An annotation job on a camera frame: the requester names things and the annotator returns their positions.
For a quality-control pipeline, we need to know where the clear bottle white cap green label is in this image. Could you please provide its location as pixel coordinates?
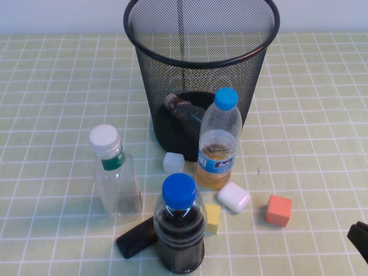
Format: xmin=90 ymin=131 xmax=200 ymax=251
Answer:
xmin=88 ymin=124 xmax=143 ymax=224

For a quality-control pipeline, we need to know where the black mesh wastebasket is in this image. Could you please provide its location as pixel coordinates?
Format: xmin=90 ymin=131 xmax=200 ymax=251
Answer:
xmin=122 ymin=0 xmax=281 ymax=162

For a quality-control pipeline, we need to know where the orange cube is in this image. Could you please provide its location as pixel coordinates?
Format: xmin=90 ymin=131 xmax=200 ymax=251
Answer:
xmin=264 ymin=194 xmax=293 ymax=228

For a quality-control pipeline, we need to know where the white earbuds case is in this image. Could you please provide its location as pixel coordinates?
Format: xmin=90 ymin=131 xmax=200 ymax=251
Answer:
xmin=216 ymin=182 xmax=251 ymax=213

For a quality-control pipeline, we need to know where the yellow cube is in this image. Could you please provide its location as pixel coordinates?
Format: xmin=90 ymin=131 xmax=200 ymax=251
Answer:
xmin=204 ymin=203 xmax=221 ymax=233

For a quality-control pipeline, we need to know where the clear bottle light-blue cap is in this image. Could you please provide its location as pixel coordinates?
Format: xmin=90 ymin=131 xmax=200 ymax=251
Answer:
xmin=195 ymin=87 xmax=243 ymax=190

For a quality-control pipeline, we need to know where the dark liquid bottle blue cap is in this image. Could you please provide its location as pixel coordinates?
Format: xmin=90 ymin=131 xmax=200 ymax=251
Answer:
xmin=153 ymin=172 xmax=207 ymax=274

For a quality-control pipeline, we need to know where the white cube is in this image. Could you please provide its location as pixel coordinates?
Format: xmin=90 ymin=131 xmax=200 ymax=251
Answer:
xmin=163 ymin=152 xmax=185 ymax=174

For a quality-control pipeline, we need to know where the black oblong case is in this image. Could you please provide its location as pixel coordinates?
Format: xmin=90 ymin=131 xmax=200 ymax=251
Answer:
xmin=116 ymin=216 xmax=158 ymax=259

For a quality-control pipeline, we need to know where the green white-grid tablecloth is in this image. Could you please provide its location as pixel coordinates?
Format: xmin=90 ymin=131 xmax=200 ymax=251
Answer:
xmin=0 ymin=31 xmax=368 ymax=276

